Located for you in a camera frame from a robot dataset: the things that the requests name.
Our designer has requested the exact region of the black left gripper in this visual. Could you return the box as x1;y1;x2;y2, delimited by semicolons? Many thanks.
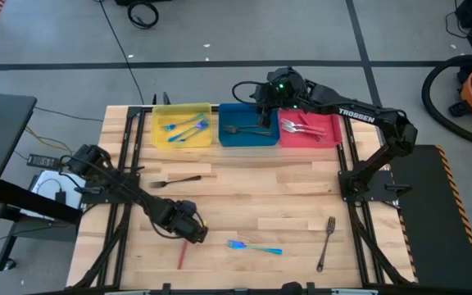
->
152;199;210;246

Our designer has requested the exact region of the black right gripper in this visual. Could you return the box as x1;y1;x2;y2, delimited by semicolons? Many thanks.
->
252;66;308;129

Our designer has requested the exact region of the iridescent blue fork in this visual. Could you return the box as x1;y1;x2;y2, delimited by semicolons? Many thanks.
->
167;118;211;143
161;113;207;132
225;239;284;256

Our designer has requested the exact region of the blue plastic bin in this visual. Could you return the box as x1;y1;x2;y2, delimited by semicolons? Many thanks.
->
218;102;282;148

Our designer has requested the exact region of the red plastic bin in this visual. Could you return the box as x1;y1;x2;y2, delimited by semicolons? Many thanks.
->
279;107;343;149

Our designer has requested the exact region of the yellow plastic bin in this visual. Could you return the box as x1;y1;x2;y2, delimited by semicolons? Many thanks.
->
151;102;214;150

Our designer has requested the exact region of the black rounded object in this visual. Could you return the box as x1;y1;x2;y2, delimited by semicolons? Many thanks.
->
280;281;303;295

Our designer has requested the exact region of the white flat box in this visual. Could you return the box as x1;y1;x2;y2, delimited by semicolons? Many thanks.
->
30;170;89;221

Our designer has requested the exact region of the orange vacuum cleaner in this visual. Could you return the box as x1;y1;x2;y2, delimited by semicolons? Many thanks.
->
420;54;472;150

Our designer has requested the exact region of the black floor equipment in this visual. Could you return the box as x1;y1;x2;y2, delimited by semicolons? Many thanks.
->
115;0;171;7

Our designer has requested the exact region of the black power brick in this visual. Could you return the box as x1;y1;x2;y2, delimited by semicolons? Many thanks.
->
25;152;63;170

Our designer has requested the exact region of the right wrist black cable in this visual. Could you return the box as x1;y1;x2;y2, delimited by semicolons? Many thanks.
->
230;79;268;107

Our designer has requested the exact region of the black aluminium table frame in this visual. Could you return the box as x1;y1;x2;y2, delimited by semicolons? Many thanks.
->
66;92;416;295

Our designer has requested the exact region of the coiled black cable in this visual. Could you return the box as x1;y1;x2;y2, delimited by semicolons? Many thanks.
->
126;0;161;30

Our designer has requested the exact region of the black floor cable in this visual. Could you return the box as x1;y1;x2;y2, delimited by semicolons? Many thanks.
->
98;0;146;106

